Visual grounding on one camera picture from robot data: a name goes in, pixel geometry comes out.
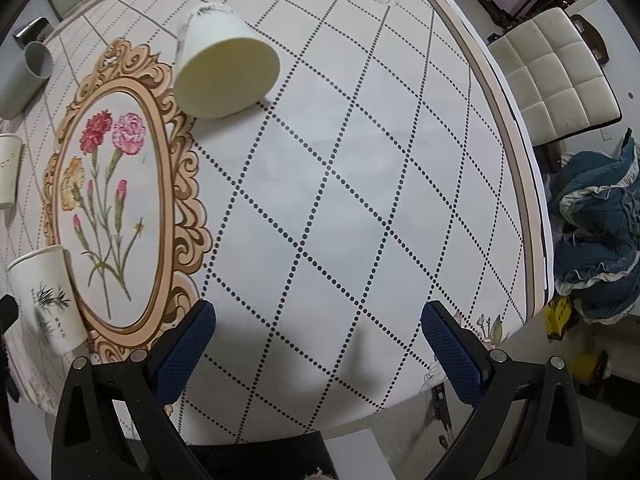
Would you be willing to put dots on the grey paper cup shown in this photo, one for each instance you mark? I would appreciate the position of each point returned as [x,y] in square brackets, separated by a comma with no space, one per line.
[24,78]

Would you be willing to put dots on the white bamboo-print paper cup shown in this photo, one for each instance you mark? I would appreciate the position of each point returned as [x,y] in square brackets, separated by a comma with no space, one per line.
[42,283]

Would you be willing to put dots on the white paper cup left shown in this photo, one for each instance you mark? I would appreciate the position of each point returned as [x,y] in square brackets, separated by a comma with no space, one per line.
[11,147]

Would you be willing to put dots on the blue ruffled cloth pile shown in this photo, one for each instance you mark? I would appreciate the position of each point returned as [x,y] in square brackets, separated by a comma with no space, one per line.
[596,259]

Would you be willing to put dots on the white paper cup lying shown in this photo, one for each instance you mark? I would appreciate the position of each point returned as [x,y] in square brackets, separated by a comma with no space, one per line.
[221,65]

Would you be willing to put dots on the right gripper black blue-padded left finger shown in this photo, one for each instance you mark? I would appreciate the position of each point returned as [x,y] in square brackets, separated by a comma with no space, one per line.
[111,421]

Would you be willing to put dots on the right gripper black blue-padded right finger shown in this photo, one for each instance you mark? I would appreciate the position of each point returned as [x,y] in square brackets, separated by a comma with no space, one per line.
[548,442]

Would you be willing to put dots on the yellow black object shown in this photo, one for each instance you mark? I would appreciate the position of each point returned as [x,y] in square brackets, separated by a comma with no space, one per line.
[557,317]

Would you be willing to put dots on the floral patterned tablecloth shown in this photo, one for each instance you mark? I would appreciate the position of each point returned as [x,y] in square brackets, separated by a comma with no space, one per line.
[387,166]

